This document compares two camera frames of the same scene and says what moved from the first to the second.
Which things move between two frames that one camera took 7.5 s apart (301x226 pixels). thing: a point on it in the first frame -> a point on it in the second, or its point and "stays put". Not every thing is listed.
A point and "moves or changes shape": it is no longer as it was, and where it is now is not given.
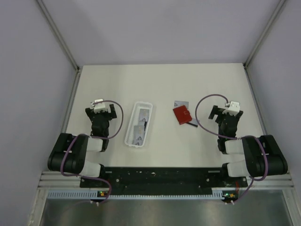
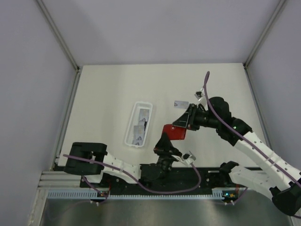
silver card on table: (178, 103) stays put
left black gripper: (110, 115) -> (164, 147)
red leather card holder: (182, 114) moves or changes shape
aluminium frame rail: (55, 180) stays put
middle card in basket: (141, 123) stays put
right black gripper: (217, 111) -> (187, 119)
